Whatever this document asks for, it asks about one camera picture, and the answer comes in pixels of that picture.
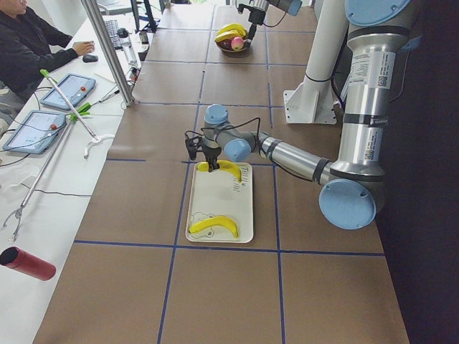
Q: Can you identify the dark purple plum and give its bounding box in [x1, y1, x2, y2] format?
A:
[217, 39, 232, 51]

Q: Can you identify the red cylinder bottle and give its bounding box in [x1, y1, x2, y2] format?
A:
[1, 247, 56, 281]

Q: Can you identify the long reacher grabber tool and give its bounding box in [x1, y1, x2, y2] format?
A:
[2, 115, 70, 242]

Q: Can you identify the black computer mouse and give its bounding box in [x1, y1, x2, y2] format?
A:
[82, 54, 98, 63]

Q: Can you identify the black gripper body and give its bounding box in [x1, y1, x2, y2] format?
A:
[247, 6, 268, 25]
[203, 145, 219, 165]

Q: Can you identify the brown wicker basket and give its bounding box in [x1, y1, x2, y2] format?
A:
[215, 37, 250, 58]

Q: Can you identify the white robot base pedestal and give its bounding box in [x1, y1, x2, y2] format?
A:
[283, 0, 349, 125]

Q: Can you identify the blue tablet near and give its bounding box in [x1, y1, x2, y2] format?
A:
[2, 110, 67, 154]

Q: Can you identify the seated person in black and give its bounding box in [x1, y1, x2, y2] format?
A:
[1, 1, 95, 102]

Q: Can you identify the yellow banana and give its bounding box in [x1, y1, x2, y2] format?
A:
[189, 216, 240, 238]
[214, 29, 246, 43]
[197, 160, 242, 182]

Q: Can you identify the aluminium frame post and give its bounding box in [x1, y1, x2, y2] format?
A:
[81, 0, 134, 108]

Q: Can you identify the blue tablet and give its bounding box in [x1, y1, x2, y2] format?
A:
[2, 110, 67, 154]
[39, 73, 96, 110]

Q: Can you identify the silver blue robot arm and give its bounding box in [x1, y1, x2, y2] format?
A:
[238, 0, 302, 43]
[186, 1, 423, 230]

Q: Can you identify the blue tablet far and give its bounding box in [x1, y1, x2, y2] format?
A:
[39, 73, 96, 110]

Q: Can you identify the clear water bottle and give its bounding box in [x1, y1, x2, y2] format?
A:
[117, 28, 138, 66]

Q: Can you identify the white bear tray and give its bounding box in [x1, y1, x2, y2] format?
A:
[185, 163, 254, 243]

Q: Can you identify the green handled grabber tool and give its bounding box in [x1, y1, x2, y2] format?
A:
[40, 70, 115, 159]

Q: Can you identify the pink red apple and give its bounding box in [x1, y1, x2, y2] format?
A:
[231, 37, 245, 52]

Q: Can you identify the yellow-green banana leftmost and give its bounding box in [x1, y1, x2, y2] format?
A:
[217, 23, 247, 37]

